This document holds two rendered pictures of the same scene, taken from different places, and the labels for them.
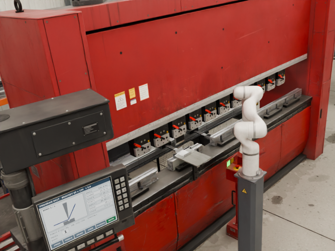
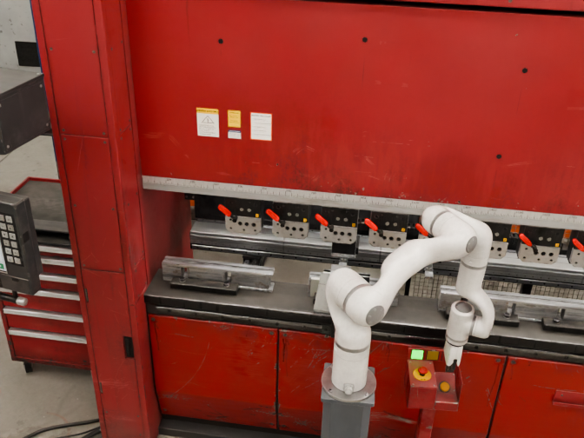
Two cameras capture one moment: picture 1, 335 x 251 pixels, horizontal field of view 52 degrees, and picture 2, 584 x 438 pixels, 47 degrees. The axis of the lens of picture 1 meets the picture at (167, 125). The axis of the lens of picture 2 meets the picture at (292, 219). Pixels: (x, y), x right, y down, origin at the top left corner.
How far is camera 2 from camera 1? 1.99 m
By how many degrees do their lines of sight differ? 43
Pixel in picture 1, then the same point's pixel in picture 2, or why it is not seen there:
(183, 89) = (364, 160)
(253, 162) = (340, 361)
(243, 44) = not seen: outside the picture
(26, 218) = not seen: outside the picture
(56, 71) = (46, 33)
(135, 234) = (183, 343)
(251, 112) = (385, 268)
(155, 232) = (226, 368)
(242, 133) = (329, 290)
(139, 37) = (266, 23)
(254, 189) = (328, 414)
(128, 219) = (21, 282)
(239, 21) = not seen: outside the picture
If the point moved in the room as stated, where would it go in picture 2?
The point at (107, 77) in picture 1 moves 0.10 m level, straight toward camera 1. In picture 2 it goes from (188, 75) to (167, 81)
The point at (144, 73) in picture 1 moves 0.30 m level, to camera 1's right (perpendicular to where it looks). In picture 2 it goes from (267, 94) to (321, 118)
